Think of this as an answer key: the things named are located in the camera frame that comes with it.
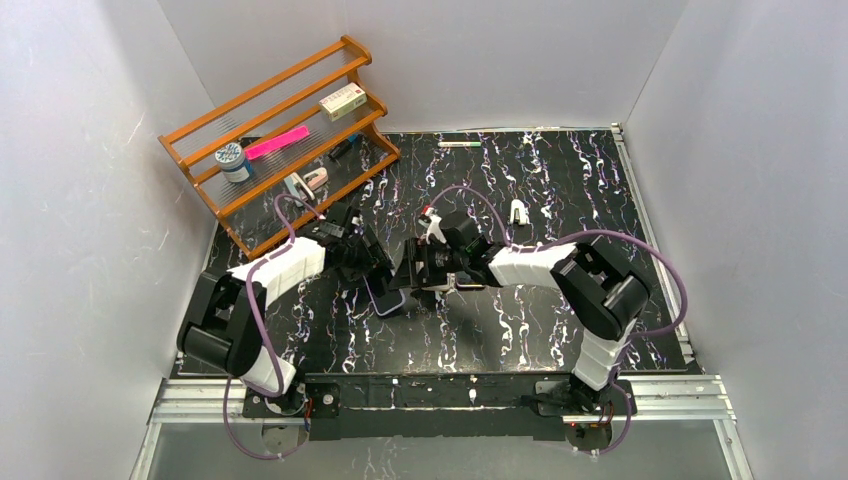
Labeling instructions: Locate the phone with pink edge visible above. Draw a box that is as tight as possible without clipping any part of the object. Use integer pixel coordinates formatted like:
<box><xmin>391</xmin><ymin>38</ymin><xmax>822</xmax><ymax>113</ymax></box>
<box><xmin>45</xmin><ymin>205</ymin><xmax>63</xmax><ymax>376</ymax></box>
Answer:
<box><xmin>447</xmin><ymin>272</ymin><xmax>486</xmax><ymax>291</ymax></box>

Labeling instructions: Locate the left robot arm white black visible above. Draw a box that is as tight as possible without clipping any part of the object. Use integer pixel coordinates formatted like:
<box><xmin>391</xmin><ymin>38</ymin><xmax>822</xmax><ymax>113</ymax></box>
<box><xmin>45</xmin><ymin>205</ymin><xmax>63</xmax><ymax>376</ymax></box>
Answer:
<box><xmin>176</xmin><ymin>203</ymin><xmax>406</xmax><ymax>397</ymax></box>

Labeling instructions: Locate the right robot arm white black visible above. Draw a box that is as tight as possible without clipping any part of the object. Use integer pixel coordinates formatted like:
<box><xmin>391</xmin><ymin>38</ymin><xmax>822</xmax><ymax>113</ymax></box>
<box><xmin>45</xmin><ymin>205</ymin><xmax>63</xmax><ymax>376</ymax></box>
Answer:
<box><xmin>389</xmin><ymin>211</ymin><xmax>650</xmax><ymax>392</ymax></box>

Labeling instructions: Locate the pink mini stapler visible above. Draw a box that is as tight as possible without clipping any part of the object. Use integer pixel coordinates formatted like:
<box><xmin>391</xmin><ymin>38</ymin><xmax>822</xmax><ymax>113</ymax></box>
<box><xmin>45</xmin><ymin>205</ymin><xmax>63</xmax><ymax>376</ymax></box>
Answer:
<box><xmin>302</xmin><ymin>167</ymin><xmax>328</xmax><ymax>189</ymax></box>

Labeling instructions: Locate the small white stapler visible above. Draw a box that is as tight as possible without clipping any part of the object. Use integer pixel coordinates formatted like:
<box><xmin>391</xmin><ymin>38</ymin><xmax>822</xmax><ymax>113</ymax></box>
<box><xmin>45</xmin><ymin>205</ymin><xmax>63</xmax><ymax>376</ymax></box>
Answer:
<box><xmin>509</xmin><ymin>199</ymin><xmax>529</xmax><ymax>226</ymax></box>

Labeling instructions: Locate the black marker with blue cap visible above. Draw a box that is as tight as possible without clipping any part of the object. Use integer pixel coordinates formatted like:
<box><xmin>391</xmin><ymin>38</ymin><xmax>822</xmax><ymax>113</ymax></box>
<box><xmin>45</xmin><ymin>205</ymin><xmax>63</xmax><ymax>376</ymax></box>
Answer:
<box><xmin>327</xmin><ymin>133</ymin><xmax>361</xmax><ymax>161</ymax></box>

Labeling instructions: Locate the white green pen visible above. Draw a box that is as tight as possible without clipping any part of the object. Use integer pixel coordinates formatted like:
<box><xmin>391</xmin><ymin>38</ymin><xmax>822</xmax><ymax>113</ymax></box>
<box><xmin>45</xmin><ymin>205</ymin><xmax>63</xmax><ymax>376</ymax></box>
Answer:
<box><xmin>437</xmin><ymin>141</ymin><xmax>482</xmax><ymax>149</ymax></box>

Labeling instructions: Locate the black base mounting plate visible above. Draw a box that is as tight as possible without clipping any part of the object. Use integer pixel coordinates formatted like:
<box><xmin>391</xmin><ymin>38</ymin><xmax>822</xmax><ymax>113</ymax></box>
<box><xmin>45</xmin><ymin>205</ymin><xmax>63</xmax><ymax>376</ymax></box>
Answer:
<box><xmin>242</xmin><ymin>372</ymin><xmax>638</xmax><ymax>441</ymax></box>

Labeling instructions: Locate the orange wooden shelf rack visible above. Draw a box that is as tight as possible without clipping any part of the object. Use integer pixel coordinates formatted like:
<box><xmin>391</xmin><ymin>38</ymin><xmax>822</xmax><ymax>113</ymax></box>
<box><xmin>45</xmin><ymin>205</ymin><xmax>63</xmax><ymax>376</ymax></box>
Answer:
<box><xmin>159</xmin><ymin>35</ymin><xmax>400</xmax><ymax>260</ymax></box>

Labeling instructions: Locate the neon pink flat strip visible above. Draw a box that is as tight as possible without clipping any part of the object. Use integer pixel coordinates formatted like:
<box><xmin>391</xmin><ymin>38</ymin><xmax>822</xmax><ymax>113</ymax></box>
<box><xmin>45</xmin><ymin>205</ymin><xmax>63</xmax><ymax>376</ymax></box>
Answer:
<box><xmin>244</xmin><ymin>125</ymin><xmax>310</xmax><ymax>161</ymax></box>

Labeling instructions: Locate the white box with red label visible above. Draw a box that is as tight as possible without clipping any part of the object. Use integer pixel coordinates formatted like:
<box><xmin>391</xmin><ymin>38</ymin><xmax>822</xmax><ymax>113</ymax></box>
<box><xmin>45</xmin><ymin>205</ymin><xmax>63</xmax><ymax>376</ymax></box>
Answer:
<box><xmin>319</xmin><ymin>82</ymin><xmax>368</xmax><ymax>122</ymax></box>

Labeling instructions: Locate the white jar patterned lid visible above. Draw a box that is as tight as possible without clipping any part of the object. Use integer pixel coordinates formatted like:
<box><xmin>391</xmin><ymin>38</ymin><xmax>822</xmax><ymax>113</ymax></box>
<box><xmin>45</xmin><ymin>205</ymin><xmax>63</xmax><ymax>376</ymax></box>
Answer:
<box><xmin>214</xmin><ymin>142</ymin><xmax>253</xmax><ymax>184</ymax></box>

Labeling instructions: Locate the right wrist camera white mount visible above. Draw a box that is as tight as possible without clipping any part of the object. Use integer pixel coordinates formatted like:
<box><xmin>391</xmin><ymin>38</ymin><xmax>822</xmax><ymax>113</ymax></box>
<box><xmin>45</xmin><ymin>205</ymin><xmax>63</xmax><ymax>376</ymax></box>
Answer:
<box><xmin>418</xmin><ymin>206</ymin><xmax>447</xmax><ymax>244</ymax></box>

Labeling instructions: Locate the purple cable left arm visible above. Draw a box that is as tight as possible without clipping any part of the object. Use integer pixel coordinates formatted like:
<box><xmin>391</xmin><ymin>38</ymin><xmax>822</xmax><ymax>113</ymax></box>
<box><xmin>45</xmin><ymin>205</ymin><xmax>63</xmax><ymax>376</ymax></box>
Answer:
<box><xmin>221</xmin><ymin>193</ymin><xmax>326</xmax><ymax>462</ymax></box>

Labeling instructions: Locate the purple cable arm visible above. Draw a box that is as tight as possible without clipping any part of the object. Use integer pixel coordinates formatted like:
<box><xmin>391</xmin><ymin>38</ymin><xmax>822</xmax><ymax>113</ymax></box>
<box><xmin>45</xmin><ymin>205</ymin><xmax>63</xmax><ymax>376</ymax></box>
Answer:
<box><xmin>423</xmin><ymin>184</ymin><xmax>689</xmax><ymax>456</ymax></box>
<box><xmin>221</xmin><ymin>193</ymin><xmax>326</xmax><ymax>462</ymax></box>

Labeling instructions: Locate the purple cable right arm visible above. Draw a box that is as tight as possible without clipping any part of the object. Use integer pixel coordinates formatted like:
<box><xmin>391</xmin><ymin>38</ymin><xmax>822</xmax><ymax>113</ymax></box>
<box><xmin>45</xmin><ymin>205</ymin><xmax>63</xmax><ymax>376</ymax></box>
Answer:
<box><xmin>423</xmin><ymin>184</ymin><xmax>689</xmax><ymax>456</ymax></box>

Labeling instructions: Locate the aluminium rail frame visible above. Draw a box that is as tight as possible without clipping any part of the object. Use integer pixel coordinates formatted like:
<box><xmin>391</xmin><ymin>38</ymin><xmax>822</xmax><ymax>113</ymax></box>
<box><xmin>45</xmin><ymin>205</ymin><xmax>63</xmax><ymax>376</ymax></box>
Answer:
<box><xmin>129</xmin><ymin>122</ymin><xmax>757</xmax><ymax>480</ymax></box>

